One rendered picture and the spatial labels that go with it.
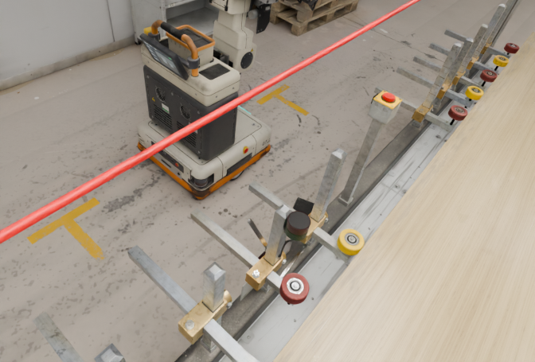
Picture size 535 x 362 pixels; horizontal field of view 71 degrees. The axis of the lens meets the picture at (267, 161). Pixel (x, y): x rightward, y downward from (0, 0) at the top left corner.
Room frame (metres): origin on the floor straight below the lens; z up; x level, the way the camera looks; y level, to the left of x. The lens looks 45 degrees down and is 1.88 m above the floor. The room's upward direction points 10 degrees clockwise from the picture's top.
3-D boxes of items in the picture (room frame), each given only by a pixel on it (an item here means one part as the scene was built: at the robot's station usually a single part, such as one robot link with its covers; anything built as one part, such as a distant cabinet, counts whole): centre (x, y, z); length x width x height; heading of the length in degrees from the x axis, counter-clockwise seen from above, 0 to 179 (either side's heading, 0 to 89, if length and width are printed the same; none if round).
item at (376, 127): (1.04, -0.34, 0.93); 0.05 x 0.05 x 0.45; 57
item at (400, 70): (1.86, -0.82, 0.83); 0.43 x 0.03 x 0.04; 57
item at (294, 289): (0.52, -0.14, 0.85); 0.08 x 0.08 x 0.11
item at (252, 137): (1.85, 0.43, 0.16); 0.67 x 0.64 x 0.25; 146
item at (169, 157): (1.57, 0.59, 0.23); 0.41 x 0.02 x 0.08; 56
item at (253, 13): (2.09, 0.27, 0.99); 0.28 x 0.16 x 0.22; 56
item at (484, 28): (2.08, -1.02, 0.88); 0.04 x 0.04 x 0.48; 57
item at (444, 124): (1.65, -0.68, 0.80); 0.43 x 0.03 x 0.04; 57
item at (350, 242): (0.71, -0.30, 0.85); 0.08 x 0.08 x 0.11
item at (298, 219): (0.59, -0.10, 1.01); 0.06 x 0.06 x 0.22; 57
